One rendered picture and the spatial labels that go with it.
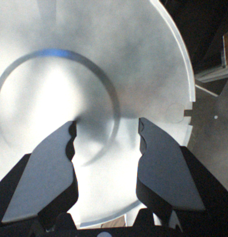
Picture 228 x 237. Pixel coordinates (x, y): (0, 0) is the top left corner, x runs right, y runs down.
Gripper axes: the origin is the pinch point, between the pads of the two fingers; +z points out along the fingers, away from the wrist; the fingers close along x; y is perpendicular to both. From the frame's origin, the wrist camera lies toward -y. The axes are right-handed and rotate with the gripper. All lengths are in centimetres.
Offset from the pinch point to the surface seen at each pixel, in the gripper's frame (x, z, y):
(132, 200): 2.6, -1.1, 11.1
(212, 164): 75, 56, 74
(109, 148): 0.1, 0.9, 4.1
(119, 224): 2, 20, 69
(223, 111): 81, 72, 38
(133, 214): 8, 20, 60
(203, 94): 17.5, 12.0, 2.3
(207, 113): 21.4, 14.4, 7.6
